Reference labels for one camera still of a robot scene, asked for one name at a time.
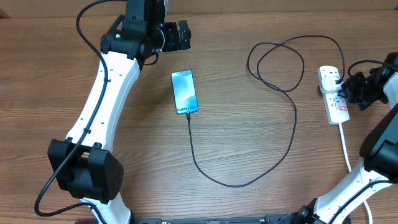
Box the blue Galaxy smartphone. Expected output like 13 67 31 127
171 70 199 114

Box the black USB charger cable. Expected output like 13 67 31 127
185 35 346 189

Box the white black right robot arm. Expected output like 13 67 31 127
278 52 397 224

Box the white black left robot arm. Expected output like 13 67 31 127
47 0 191 223

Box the white charger plug adapter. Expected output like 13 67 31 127
320 75 342 94

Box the white power strip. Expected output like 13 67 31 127
318 65 349 124

